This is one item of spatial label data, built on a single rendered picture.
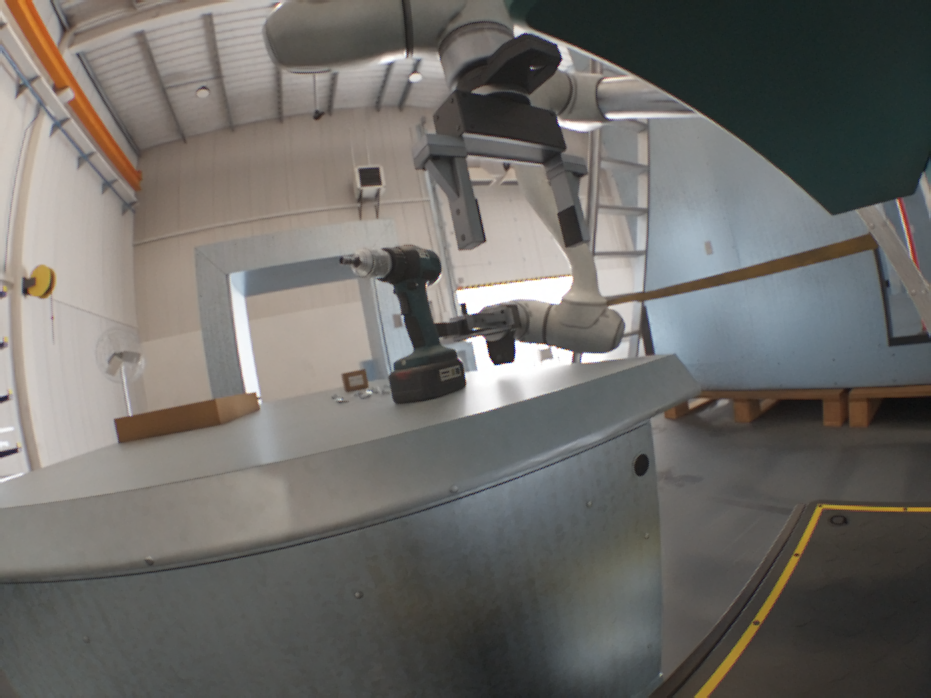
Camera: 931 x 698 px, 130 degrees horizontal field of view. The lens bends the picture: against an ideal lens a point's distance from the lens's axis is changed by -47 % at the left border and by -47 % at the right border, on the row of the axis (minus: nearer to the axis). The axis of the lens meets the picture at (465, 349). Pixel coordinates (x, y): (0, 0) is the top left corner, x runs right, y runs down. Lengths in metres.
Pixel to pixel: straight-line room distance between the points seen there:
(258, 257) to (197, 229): 8.80
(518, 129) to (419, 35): 0.16
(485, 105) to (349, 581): 0.46
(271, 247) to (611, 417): 2.15
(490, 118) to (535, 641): 0.57
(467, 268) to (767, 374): 9.53
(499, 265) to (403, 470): 11.29
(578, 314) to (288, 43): 0.70
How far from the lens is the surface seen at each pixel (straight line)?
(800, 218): 2.31
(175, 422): 1.03
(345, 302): 10.28
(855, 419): 2.24
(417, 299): 0.61
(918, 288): 1.42
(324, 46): 0.49
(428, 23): 0.49
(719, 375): 2.66
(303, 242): 2.39
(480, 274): 11.25
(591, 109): 1.02
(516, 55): 0.40
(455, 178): 0.37
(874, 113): 0.31
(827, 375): 2.34
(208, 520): 0.34
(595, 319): 0.86
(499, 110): 0.42
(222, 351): 2.32
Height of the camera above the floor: 0.71
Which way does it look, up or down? level
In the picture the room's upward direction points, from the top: 11 degrees counter-clockwise
